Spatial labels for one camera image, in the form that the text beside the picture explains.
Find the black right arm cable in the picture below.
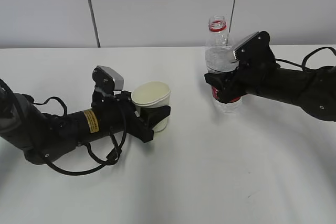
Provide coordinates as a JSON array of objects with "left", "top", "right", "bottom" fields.
[{"left": 275, "top": 46, "right": 336, "bottom": 72}]

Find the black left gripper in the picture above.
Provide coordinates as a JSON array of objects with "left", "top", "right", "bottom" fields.
[{"left": 91, "top": 91, "right": 171, "bottom": 142}]

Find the clear water bottle red label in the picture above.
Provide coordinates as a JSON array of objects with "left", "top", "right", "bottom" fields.
[{"left": 205, "top": 15, "right": 242, "bottom": 113}]

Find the white paper cup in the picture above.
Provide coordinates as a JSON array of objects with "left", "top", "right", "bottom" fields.
[{"left": 131, "top": 81, "right": 171, "bottom": 116}]

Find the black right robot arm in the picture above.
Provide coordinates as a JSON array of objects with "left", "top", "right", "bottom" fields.
[{"left": 204, "top": 64, "right": 335, "bottom": 122}]

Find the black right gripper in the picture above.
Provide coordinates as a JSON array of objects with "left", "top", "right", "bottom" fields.
[{"left": 204, "top": 63, "right": 278, "bottom": 101}]

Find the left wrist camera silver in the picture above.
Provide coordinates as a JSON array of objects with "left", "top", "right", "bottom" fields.
[{"left": 92, "top": 66, "right": 124, "bottom": 96}]

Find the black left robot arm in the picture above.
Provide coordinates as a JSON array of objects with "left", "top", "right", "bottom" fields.
[{"left": 1, "top": 77, "right": 171, "bottom": 167}]

